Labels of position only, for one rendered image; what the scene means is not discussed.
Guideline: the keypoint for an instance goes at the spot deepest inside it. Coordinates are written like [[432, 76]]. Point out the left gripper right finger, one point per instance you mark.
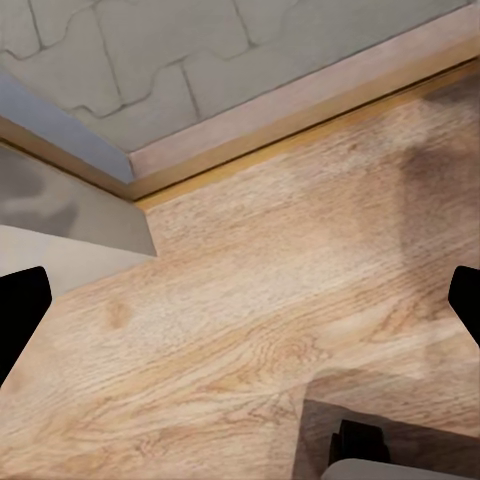
[[464, 296]]

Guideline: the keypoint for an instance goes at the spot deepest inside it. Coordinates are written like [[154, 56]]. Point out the fixed window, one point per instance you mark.
[[147, 100]]

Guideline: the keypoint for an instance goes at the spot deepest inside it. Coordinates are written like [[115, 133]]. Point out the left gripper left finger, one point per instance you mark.
[[25, 297]]

